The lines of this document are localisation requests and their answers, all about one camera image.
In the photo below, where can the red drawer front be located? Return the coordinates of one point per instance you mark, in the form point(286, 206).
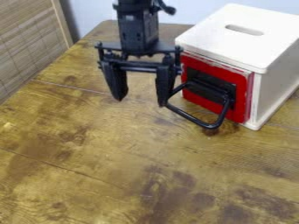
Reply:
point(236, 75)

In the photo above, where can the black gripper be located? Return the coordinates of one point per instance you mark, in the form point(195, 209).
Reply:
point(139, 41)

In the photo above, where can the black metal drawer handle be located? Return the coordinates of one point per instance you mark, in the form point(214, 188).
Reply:
point(211, 89)

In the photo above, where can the white wooden box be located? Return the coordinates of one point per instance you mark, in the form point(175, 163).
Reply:
point(248, 46)

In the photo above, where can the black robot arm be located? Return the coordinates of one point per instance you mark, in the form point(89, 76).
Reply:
point(143, 4)

